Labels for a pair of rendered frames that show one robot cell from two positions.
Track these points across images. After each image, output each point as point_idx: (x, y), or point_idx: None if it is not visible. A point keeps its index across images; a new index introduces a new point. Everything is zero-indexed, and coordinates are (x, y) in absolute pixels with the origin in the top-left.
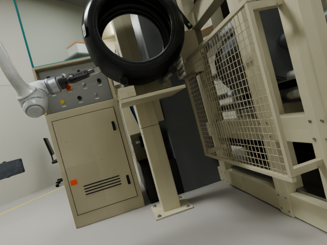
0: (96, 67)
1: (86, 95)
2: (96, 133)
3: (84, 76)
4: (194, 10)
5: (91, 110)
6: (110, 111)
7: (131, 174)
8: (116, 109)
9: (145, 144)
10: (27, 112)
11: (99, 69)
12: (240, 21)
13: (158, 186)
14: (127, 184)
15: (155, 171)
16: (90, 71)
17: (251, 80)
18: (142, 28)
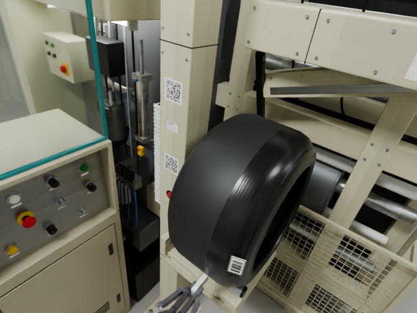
0: (204, 279)
1: (63, 217)
2: (83, 272)
3: (184, 300)
4: (274, 111)
5: (79, 244)
6: (109, 232)
7: (123, 290)
8: (116, 225)
9: (174, 278)
10: None
11: (206, 279)
12: (354, 207)
13: None
14: (116, 303)
15: (177, 297)
16: (199, 294)
17: (324, 244)
18: None
